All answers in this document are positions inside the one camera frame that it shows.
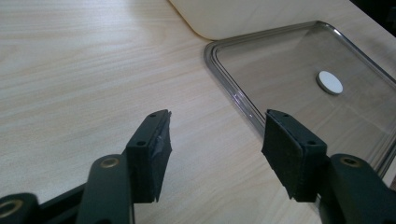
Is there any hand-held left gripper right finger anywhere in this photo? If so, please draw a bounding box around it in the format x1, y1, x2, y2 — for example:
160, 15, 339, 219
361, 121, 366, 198
261, 108, 396, 224

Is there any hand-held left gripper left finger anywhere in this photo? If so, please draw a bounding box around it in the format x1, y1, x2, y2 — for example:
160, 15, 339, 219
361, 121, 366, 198
76, 108, 173, 224

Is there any clear glass lid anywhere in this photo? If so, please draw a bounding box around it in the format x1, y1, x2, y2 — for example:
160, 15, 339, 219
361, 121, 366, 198
204, 20, 396, 179

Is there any white round lid knob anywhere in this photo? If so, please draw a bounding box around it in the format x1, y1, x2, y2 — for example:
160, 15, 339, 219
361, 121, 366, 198
316, 70, 345, 96

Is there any cream cutting board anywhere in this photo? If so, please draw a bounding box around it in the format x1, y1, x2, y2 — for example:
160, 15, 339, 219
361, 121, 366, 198
167, 0, 356, 41

